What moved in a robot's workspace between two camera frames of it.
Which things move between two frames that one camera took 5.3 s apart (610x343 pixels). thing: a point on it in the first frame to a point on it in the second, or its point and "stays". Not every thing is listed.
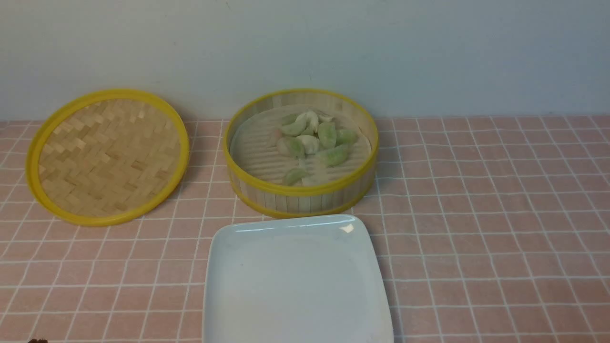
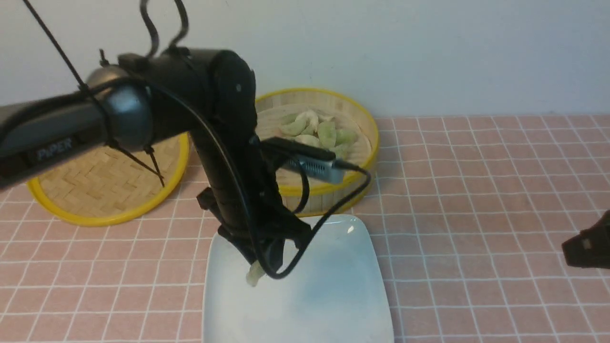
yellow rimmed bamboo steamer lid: [107, 157] stays
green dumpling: [293, 176] to [255, 273]
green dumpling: [345, 136] stays
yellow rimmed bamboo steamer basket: [299, 153] stays
